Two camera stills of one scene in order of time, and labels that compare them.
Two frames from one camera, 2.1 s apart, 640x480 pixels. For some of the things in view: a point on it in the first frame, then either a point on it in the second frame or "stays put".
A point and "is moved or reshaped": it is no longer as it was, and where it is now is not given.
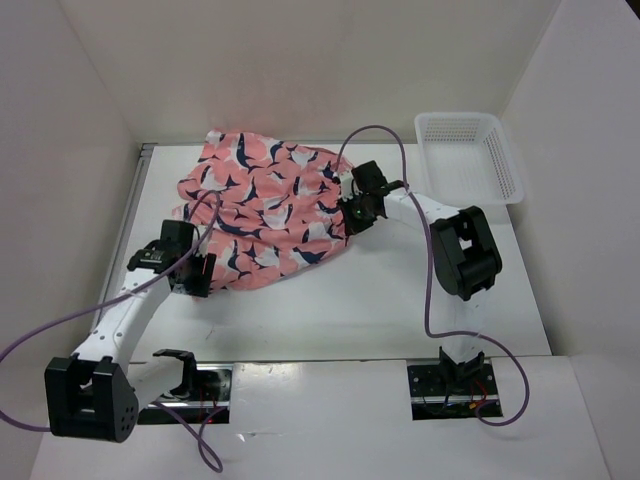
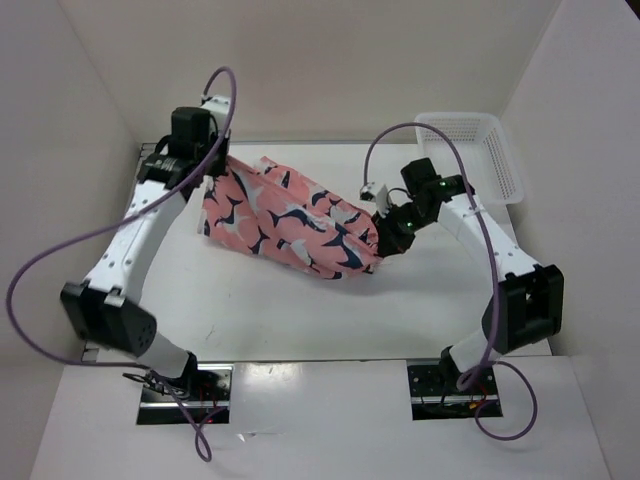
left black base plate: (211, 391) stays put
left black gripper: (200, 285) to (219, 168)
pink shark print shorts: (265, 208) is moved or reshaped
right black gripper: (354, 226) to (391, 242)
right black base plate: (432, 399) stays put
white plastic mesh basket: (466, 159) stays put
